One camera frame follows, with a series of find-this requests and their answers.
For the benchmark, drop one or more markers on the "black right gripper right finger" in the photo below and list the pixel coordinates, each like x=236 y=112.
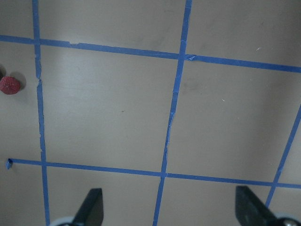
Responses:
x=251 y=211

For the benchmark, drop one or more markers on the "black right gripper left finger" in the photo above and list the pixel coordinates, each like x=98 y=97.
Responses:
x=91 y=211

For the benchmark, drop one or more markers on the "round red strawberry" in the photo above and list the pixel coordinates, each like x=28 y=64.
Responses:
x=9 y=85

